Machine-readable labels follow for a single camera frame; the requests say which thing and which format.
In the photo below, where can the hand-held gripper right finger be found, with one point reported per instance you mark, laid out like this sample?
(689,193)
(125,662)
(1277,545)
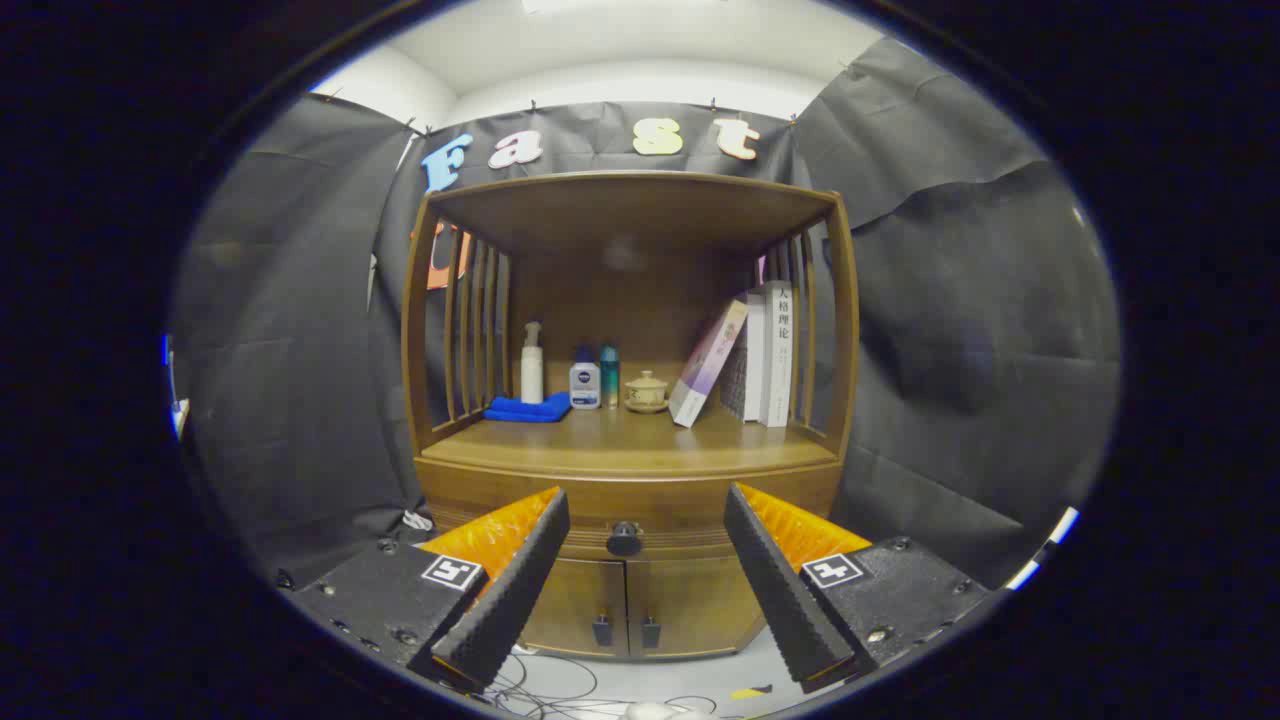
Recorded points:
(780,590)

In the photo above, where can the teal slim bottle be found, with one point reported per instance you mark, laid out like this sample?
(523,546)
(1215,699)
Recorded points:
(609,375)

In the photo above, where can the black drawer knob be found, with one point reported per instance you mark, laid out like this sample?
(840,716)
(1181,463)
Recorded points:
(624,539)

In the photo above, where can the blue folded cloth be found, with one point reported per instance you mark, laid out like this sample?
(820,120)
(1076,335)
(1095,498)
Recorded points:
(525,410)

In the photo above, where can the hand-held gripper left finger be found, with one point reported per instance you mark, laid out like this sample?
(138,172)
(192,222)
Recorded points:
(515,590)

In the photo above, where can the wooden cabinet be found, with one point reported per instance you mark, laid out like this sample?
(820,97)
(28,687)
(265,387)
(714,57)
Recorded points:
(640,220)

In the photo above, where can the yellow floor tape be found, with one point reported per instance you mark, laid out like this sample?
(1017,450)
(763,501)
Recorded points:
(748,692)

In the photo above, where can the beige lidded teacup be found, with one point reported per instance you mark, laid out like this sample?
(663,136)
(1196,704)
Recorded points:
(646,392)

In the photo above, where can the dark patterned cover book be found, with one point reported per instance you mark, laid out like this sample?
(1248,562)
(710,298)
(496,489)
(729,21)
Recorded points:
(738,385)

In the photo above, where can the wooden cabinet door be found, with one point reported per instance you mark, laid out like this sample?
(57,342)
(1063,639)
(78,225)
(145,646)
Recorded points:
(690,600)
(580,610)

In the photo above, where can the purple cover book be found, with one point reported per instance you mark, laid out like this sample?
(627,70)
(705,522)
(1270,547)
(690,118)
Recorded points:
(705,365)

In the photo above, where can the wooden countertop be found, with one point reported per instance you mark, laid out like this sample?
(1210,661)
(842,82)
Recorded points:
(640,440)

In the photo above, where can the white pump bottle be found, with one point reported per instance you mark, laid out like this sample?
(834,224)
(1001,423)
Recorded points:
(532,380)

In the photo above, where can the white blue-capped lotion bottle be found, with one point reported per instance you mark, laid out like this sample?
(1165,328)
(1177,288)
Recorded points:
(585,385)

